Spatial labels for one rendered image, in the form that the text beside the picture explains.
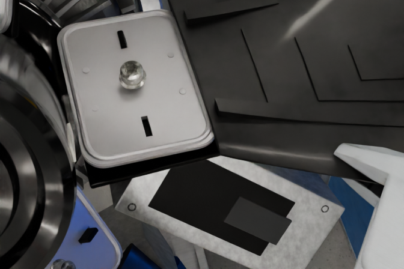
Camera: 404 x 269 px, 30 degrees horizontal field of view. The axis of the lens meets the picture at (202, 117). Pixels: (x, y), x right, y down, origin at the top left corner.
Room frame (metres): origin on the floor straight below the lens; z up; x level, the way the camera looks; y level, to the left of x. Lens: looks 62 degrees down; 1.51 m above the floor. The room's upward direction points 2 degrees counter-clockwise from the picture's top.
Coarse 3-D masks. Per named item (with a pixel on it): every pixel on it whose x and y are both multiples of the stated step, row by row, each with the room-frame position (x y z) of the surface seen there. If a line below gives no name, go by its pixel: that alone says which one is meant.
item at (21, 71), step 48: (0, 48) 0.19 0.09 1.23; (48, 48) 0.23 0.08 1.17; (0, 96) 0.15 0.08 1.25; (48, 96) 0.17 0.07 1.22; (0, 144) 0.14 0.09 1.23; (48, 144) 0.14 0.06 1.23; (0, 192) 0.12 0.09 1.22; (48, 192) 0.12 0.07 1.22; (0, 240) 0.11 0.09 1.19; (48, 240) 0.11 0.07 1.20
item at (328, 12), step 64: (192, 0) 0.24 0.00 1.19; (256, 0) 0.24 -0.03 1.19; (320, 0) 0.24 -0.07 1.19; (384, 0) 0.24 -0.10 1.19; (192, 64) 0.20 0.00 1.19; (256, 64) 0.20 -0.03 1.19; (320, 64) 0.20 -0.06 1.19; (384, 64) 0.20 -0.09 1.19; (256, 128) 0.16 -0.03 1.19; (320, 128) 0.16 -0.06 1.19; (384, 128) 0.17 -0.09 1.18
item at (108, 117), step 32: (64, 32) 0.22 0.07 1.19; (96, 32) 0.23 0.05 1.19; (128, 32) 0.23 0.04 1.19; (160, 32) 0.23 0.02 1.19; (64, 64) 0.20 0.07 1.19; (96, 64) 0.20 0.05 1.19; (160, 64) 0.20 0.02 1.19; (96, 96) 0.18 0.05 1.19; (128, 96) 0.18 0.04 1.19; (160, 96) 0.18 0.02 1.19; (192, 96) 0.18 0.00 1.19; (96, 128) 0.17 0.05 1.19; (128, 128) 0.17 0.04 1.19; (160, 128) 0.17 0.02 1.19; (192, 128) 0.17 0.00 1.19; (96, 160) 0.15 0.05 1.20; (128, 160) 0.15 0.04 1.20
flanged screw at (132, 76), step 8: (128, 64) 0.20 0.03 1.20; (136, 64) 0.20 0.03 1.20; (120, 72) 0.19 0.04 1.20; (128, 72) 0.20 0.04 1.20; (136, 72) 0.19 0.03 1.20; (144, 72) 0.20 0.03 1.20; (120, 80) 0.19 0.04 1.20; (128, 80) 0.19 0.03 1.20; (136, 80) 0.19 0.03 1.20; (144, 80) 0.19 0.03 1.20; (128, 88) 0.19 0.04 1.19; (136, 88) 0.19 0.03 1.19
